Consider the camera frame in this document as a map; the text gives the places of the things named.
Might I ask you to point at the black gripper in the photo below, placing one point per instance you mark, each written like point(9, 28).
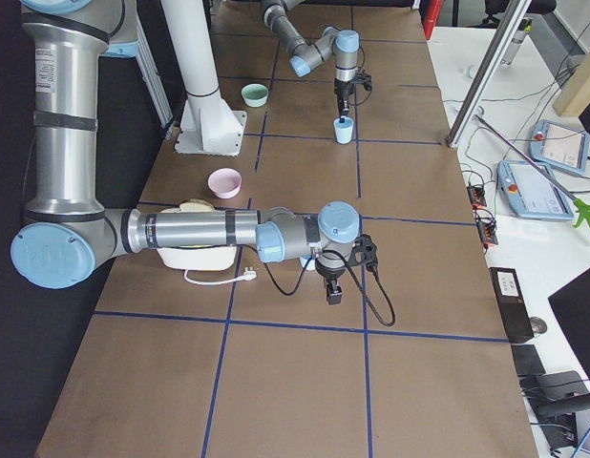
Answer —
point(342, 92)
point(330, 273)

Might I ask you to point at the light blue cup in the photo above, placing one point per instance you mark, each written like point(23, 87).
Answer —
point(308, 263)
point(343, 129)

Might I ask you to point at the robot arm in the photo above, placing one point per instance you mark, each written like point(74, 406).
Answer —
point(128, 142)
point(304, 57)

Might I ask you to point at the green bowl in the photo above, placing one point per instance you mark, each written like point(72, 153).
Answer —
point(254, 95)

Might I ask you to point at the cream toaster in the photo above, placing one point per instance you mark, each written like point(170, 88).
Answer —
point(197, 258)

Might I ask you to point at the pink bowl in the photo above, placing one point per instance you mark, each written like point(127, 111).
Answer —
point(225, 183)

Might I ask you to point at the orange black connector far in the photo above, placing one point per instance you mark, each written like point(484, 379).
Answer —
point(476, 195)

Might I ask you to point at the orange black connector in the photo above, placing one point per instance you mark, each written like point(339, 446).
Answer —
point(486, 228)
point(476, 195)

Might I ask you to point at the toast slice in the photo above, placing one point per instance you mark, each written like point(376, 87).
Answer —
point(196, 206)

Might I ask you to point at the orange black connector near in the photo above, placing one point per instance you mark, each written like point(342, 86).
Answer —
point(486, 228)

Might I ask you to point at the black box white label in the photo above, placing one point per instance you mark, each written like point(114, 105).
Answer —
point(511, 305)

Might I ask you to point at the teach pendant near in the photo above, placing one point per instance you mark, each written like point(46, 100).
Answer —
point(529, 194)

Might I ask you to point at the teach pendant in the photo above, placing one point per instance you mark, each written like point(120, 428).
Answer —
point(529, 194)
point(560, 146)

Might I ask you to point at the teach pendant far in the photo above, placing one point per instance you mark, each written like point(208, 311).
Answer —
point(560, 146)

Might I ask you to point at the black monitor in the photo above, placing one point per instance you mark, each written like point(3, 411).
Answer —
point(571, 307)

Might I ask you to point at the reacher grabber tool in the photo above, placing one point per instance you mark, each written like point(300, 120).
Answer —
point(583, 209)

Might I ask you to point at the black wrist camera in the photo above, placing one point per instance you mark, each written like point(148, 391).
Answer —
point(364, 252)
point(364, 79)

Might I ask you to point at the white pedestal column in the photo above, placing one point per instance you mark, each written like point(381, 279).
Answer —
point(208, 126)

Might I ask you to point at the aluminium frame post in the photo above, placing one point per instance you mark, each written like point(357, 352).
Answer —
point(507, 38)

